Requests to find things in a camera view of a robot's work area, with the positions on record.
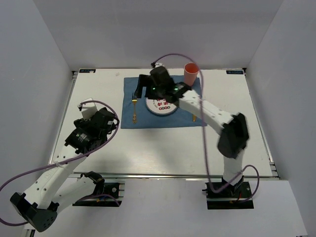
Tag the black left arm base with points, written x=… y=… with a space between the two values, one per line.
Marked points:
x=107 y=193

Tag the dark corner label sticker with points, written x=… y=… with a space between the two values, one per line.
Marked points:
x=87 y=71

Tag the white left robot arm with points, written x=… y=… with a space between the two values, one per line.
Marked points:
x=40 y=204

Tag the gold fork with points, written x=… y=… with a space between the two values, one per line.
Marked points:
x=134 y=102

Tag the right corner label sticker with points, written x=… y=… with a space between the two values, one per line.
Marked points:
x=234 y=72

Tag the aluminium table edge rail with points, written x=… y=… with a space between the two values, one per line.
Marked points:
x=143 y=175

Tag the white printed plate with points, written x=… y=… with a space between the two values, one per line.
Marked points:
x=160 y=107

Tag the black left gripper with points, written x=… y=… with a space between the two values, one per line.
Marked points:
x=84 y=123

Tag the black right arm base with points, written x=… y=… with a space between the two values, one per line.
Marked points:
x=226 y=200

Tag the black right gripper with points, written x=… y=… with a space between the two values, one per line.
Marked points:
x=146 y=80

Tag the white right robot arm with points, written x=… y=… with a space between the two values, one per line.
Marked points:
x=232 y=129

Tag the pink plastic cup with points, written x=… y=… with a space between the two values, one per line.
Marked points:
x=191 y=71

